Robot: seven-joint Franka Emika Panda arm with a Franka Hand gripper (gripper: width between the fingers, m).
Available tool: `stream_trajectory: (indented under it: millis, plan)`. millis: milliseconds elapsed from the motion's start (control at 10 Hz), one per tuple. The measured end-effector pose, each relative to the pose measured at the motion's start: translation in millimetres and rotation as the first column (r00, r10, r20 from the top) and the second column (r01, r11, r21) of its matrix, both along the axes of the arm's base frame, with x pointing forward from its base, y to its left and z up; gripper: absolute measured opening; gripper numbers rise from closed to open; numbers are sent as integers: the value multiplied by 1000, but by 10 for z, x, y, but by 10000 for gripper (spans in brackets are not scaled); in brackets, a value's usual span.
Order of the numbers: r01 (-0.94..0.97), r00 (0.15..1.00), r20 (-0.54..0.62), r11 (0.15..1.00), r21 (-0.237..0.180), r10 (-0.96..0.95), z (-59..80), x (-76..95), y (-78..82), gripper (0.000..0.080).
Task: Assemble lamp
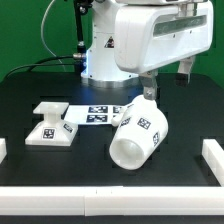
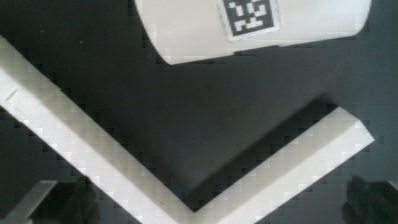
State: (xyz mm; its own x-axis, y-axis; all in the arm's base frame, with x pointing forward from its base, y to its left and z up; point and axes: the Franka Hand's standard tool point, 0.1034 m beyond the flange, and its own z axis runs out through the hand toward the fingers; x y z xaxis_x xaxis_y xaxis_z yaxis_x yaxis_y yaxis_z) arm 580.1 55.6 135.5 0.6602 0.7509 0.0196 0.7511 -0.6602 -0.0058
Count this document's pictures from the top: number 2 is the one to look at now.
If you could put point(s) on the white lamp shade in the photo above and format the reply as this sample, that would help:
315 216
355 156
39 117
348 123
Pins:
203 29

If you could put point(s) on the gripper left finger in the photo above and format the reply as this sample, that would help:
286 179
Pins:
59 203

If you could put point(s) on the white right fence rail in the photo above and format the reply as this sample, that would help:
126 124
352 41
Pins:
288 172

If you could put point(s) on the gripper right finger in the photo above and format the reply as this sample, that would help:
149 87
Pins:
370 207

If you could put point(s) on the white front fence rail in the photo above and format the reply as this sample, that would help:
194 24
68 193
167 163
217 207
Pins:
43 109

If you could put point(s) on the white fence rail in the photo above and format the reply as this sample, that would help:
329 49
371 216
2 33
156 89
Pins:
43 109
288 172

